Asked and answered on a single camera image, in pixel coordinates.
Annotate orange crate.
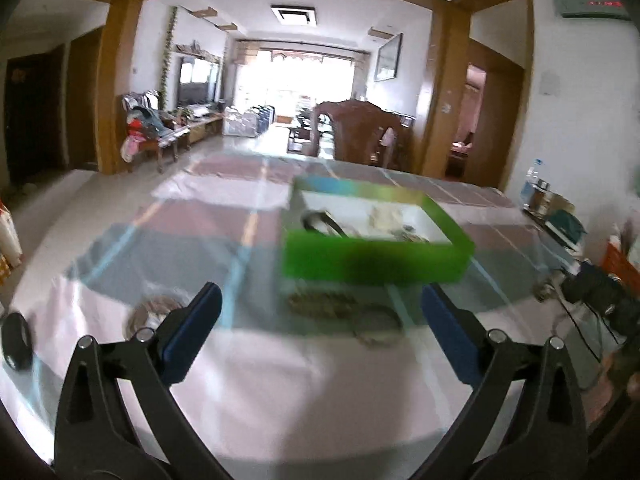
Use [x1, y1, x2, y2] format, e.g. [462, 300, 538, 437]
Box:
[601, 241, 640, 287]

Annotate dark metal chain necklace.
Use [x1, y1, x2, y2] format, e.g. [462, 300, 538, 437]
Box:
[286, 292, 403, 350]

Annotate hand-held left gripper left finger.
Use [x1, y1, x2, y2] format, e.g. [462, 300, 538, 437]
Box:
[53, 281, 223, 480]

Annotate carved wooden chair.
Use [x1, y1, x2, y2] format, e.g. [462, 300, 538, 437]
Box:
[311, 100, 417, 170]

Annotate glass jars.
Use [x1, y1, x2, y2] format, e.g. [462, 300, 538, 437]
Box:
[530, 182, 574, 219]

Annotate plaid tablecloth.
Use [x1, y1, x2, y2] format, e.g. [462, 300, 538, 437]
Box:
[10, 152, 593, 467]

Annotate white jewelry piece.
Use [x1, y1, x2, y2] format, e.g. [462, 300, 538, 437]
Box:
[369, 204, 405, 232]

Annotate green vine garland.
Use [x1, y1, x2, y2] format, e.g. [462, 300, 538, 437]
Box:
[159, 6, 179, 112]

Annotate brown beaded bracelet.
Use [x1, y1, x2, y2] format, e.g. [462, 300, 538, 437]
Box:
[125, 294, 189, 342]

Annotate framed wall picture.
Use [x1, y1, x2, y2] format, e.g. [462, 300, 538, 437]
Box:
[373, 33, 404, 83]

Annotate clear plastic storage boxes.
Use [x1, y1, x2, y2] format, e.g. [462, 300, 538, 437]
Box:
[222, 104, 277, 137]

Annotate flat screen television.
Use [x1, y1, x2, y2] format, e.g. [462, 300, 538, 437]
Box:
[177, 56, 221, 107]

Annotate teal box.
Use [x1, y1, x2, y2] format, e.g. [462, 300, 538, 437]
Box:
[544, 210, 587, 249]

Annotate wooden television cabinet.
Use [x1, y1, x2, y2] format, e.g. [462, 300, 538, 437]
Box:
[175, 111, 224, 149]

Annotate chair piled with clothes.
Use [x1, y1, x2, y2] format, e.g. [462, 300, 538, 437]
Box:
[119, 89, 179, 174]

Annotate black hoop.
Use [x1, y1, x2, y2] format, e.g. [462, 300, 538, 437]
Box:
[300, 209, 352, 239]

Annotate green jewelry box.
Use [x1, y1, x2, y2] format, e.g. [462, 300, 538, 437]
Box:
[279, 176, 476, 285]

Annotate wooden door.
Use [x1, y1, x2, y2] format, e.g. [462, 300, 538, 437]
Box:
[467, 40, 527, 191]

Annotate black round case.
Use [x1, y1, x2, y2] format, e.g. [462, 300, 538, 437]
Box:
[2, 312, 34, 372]

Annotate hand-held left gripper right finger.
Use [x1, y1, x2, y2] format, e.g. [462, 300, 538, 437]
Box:
[421, 284, 588, 480]

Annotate clear water bottle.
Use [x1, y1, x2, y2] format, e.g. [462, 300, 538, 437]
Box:
[519, 158, 544, 207]

